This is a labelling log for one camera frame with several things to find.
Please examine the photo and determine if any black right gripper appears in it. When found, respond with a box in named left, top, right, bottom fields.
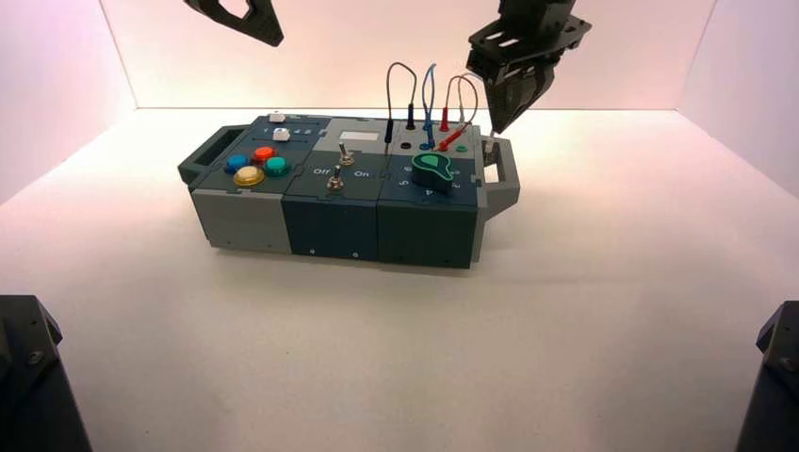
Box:
left=466, top=0, right=593, bottom=136

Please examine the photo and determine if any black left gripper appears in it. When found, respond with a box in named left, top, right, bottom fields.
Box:
left=184, top=0, right=285, bottom=48

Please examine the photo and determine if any white jumper wire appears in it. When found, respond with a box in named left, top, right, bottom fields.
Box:
left=455, top=74, right=498, bottom=165

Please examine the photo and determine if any green rotary dial knob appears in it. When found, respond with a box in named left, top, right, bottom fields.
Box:
left=410, top=151, right=457, bottom=196

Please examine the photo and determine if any grey and teal task box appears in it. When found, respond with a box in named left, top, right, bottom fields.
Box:
left=177, top=114, right=521, bottom=270

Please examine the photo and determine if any red jumper wire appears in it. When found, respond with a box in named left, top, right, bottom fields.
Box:
left=434, top=73, right=481, bottom=154

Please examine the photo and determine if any blue jumper wire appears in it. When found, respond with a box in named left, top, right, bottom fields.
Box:
left=420, top=62, right=438, bottom=151

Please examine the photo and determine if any black jumper wire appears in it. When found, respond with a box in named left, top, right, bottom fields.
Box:
left=383, top=60, right=418, bottom=156

